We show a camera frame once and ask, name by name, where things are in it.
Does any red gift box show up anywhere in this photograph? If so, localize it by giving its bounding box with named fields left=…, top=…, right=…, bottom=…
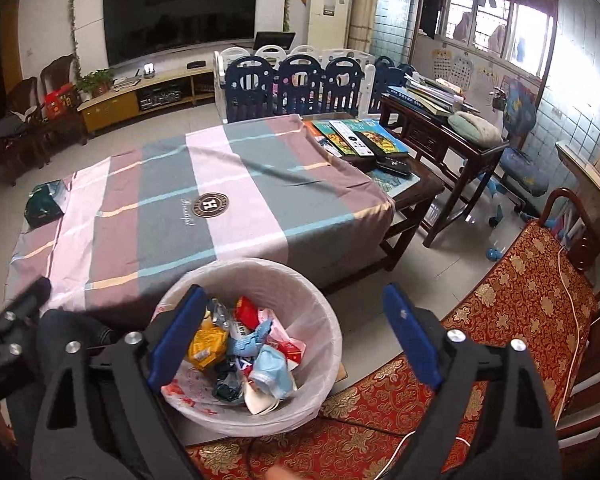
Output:
left=44, top=82, right=80, bottom=120

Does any striped plaid tablecloth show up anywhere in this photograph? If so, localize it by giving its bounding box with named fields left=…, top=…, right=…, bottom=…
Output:
left=5, top=115, right=396, bottom=320

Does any large black television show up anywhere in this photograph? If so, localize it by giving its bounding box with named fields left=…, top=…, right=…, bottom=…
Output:
left=102, top=0, right=256, bottom=65

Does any dark green tissue pack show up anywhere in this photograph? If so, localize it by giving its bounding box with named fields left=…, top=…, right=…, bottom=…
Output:
left=23, top=180, right=69, bottom=230

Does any stack of colourful books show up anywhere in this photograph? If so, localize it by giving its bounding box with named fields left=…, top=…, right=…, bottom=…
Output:
left=304, top=119, right=408, bottom=158

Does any blue checkered cloth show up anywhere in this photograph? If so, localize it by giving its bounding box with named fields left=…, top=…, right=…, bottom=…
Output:
left=226, top=320, right=272, bottom=358

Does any navy white baby fence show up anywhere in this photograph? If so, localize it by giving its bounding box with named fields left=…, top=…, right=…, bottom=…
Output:
left=213, top=46, right=414, bottom=122

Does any pink plastic wrapper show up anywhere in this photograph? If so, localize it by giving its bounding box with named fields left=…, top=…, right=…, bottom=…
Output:
left=258, top=309, right=306, bottom=370

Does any potted green plant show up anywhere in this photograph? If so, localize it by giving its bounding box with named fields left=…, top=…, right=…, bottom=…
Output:
left=76, top=68, right=114, bottom=99

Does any blue children's chair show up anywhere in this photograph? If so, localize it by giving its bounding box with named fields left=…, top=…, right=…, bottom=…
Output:
left=474, top=79, right=552, bottom=261

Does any white trash bin with liner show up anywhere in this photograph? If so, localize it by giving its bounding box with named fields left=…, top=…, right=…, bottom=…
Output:
left=156, top=258, right=342, bottom=437

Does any light blue face mask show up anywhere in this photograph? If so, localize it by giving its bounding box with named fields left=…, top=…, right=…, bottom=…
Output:
left=249, top=344, right=296, bottom=401

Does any dark wooden armchair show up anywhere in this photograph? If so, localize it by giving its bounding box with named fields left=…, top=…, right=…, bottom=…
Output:
left=0, top=77, right=48, bottom=186

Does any wooden TV cabinet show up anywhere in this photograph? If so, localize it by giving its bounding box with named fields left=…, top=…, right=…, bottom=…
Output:
left=78, top=67, right=214, bottom=133

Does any white floor air conditioner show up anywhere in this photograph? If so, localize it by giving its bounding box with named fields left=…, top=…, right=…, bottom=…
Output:
left=306, top=0, right=351, bottom=50

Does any yellow snack bag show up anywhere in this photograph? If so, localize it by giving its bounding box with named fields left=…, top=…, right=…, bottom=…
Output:
left=186, top=310, right=230, bottom=372

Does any red wrapper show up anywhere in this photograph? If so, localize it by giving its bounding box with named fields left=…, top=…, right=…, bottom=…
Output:
left=234, top=296, right=260, bottom=330

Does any dark wooden desk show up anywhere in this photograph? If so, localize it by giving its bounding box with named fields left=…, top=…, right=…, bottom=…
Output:
left=379, top=93, right=509, bottom=248

